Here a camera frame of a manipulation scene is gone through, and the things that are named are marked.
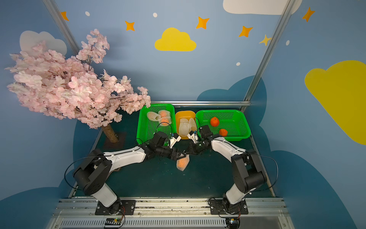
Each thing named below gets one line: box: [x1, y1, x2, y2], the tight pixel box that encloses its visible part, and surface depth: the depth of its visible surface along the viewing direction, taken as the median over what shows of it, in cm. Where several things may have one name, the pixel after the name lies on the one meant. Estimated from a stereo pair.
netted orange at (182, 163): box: [176, 154, 190, 172], surface depth 86 cm
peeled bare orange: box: [210, 116, 220, 127], surface depth 109 cm
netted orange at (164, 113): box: [158, 109, 172, 118], surface depth 113 cm
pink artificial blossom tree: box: [6, 29, 151, 144], surface depth 62 cm
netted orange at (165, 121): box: [159, 116, 173, 127], surface depth 107 cm
